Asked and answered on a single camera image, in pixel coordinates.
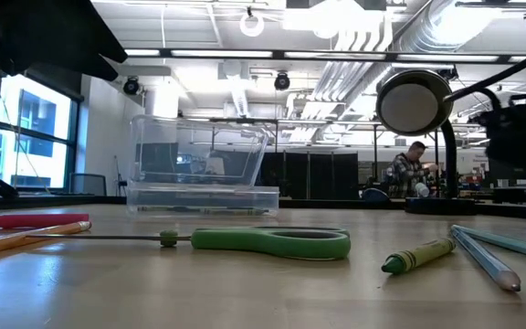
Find clear plastic supply box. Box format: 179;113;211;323
125;113;281;219

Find green-handled scissors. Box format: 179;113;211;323
29;226;352;261

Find yellow-green crayon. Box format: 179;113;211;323
380;237;457;275

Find pink highlighter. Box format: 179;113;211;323
0;213;89;229

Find orange pencil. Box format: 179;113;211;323
0;220;93;258

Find teal pencil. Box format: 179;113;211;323
452;223;526;265

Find black partition screen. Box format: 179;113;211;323
262;152;360;200

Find black overhead beam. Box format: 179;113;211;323
123;47;526;64

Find dark blue chair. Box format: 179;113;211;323
362;186;390;202

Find person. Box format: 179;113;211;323
384;140;440;200

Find black desk lamp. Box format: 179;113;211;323
375;69;478;217

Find grey chair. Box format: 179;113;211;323
68;172;108;197

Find large window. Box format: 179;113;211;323
0;75;79;193

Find white ring light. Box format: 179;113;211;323
238;11;266;38

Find silver ventilation duct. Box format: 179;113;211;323
326;0;526;106

